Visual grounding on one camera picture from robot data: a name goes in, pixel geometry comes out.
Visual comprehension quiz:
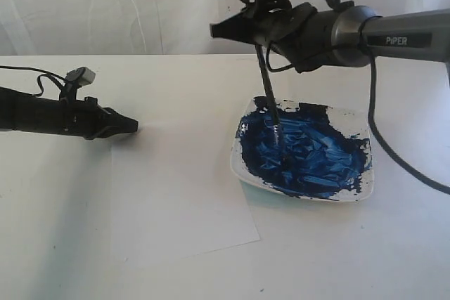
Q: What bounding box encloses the white paper sheet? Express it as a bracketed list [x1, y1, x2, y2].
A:
[110, 118, 259, 267]

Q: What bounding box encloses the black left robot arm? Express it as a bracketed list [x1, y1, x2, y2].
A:
[1, 88, 139, 140]

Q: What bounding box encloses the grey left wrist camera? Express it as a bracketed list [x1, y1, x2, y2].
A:
[65, 67, 96, 87]

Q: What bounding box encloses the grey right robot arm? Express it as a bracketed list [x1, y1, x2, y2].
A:
[210, 3, 449, 73]

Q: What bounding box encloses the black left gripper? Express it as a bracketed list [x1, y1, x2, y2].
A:
[20, 96, 138, 139]

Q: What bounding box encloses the black paintbrush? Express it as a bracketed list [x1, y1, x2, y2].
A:
[255, 45, 289, 165]

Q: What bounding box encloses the black camera cable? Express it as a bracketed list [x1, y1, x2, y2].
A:
[237, 0, 450, 195]
[0, 65, 77, 103]

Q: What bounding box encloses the black right camera cable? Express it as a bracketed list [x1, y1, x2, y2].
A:
[237, 0, 450, 195]

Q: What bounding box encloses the white plate with blue paint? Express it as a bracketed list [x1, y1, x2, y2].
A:
[230, 96, 374, 202]

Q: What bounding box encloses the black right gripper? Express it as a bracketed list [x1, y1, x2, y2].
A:
[210, 2, 338, 72]

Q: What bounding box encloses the black left camera cable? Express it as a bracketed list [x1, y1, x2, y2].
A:
[0, 65, 77, 103]

